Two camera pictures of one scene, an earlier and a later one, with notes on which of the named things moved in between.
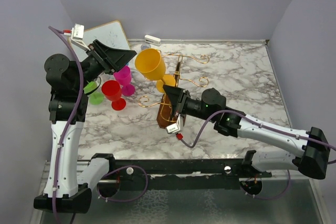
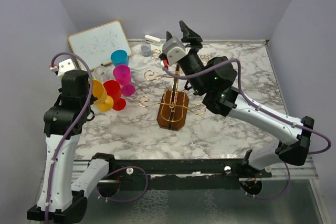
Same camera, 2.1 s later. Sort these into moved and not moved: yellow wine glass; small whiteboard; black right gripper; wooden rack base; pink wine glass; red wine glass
Moved: black right gripper; yellow wine glass
Not moved: pink wine glass; wooden rack base; red wine glass; small whiteboard
